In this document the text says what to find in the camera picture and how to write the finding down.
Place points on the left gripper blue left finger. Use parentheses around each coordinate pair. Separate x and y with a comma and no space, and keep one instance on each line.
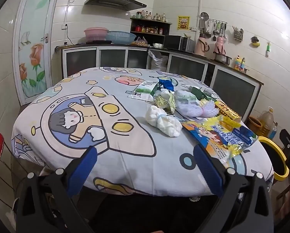
(79,169)

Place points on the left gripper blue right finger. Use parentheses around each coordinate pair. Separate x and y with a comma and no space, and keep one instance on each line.
(207,166)

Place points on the yellow blue snack bag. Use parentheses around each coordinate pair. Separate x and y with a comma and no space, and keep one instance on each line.
(223,138)

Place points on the white plastic bag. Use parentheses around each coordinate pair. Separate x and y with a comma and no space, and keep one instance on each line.
(158,118)

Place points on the yellow red snack box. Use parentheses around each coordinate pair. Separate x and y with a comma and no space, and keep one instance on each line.
(225,110)

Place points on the dark green wrapper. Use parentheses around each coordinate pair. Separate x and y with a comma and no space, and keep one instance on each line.
(198,93)

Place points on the yellow wrapper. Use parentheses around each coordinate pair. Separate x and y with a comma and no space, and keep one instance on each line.
(167,103)

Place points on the blue glove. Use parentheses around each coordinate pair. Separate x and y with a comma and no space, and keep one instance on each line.
(166,84)

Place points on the green white milk carton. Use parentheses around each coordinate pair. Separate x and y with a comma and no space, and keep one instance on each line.
(145,91)

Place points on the white green wrapper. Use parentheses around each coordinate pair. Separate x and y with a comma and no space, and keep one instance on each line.
(185,97)

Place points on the yellow rimmed trash bin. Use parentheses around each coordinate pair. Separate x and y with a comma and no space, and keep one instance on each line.
(277,158)

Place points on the kitchen counter cabinets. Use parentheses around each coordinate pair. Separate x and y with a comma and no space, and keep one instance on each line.
(237,89)

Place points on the blue water bottle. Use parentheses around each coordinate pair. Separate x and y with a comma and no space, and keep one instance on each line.
(273,131)

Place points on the cooking oil jug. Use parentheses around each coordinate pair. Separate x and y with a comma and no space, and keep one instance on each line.
(267,121)

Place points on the brown plastic bucket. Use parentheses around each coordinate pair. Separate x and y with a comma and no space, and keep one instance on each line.
(254,125)

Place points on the cartoon printed tablecloth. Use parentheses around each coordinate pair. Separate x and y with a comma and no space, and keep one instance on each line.
(92,108)

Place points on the detergent bottles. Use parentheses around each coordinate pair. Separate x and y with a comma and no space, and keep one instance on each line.
(239,64)

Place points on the steel pot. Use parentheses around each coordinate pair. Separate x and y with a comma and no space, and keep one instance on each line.
(223,59)

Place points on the pink thermos right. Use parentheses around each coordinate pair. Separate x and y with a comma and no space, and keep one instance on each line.
(219,46)

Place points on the pink thermos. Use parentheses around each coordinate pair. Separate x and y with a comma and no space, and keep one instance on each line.
(202,46)
(219,46)

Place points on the white sack under counter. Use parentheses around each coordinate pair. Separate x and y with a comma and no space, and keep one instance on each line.
(158,61)

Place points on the pink thermos left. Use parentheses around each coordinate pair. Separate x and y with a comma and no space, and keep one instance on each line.
(202,46)

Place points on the microwave oven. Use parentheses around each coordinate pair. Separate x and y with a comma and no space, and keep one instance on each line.
(181,43)

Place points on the pink plastic basin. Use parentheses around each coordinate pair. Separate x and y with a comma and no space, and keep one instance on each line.
(95,34)

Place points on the blue plastic basket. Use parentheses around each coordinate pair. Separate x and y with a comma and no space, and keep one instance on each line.
(120,37)

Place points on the hanging utensil rack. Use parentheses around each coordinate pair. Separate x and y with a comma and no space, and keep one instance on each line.
(212,28)

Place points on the black spice shelf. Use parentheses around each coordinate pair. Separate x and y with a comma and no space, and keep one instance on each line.
(150,30)

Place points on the painted flower door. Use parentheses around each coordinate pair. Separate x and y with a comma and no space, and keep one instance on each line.
(31,48)

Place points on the yellow wall poster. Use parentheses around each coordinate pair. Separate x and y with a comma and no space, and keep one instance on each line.
(183,23)

